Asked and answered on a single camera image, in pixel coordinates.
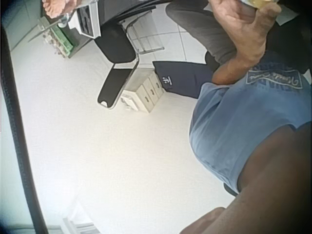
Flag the green box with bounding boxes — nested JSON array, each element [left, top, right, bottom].
[[49, 23, 74, 56]]

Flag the white paper sheet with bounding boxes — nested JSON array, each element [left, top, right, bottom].
[[274, 4, 301, 26]]

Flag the person's left hand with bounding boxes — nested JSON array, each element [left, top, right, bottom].
[[210, 0, 283, 53]]

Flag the navy blue bag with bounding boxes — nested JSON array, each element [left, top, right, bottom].
[[152, 60, 215, 99]]

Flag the person's legs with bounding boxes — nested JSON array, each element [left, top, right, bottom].
[[165, 0, 238, 65]]

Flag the yellow food item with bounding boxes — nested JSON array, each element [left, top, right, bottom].
[[240, 0, 280, 11]]

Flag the black braided cable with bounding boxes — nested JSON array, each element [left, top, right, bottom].
[[0, 26, 49, 234]]

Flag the small wooden drawer unit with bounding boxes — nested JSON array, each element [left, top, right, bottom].
[[120, 69, 165, 114]]

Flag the orange artificial flower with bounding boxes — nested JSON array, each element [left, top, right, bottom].
[[40, 0, 74, 19]]

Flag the black chair with chrome frame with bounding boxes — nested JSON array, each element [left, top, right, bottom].
[[94, 9, 166, 110]]

